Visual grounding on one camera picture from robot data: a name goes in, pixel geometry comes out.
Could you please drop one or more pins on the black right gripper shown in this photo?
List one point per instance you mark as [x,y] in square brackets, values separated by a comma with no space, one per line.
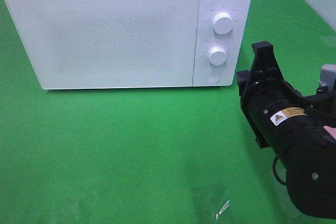
[263,90]

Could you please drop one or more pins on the round white door button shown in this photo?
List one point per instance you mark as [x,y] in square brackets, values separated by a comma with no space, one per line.
[213,77]

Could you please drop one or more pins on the pink round plate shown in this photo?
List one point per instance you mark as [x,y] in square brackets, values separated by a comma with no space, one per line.
[331,131]

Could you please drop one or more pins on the white microwave door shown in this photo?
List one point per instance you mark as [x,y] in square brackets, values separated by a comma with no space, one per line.
[94,44]

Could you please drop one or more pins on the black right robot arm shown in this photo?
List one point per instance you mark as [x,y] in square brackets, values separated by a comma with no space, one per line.
[297,128]

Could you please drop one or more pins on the lower white round knob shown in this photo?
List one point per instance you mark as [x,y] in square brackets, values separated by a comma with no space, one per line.
[217,56]

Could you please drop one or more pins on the white round knob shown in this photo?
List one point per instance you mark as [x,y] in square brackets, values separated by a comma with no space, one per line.
[217,56]
[222,23]

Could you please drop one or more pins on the upper white round knob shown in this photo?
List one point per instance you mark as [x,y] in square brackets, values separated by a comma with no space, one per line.
[222,23]

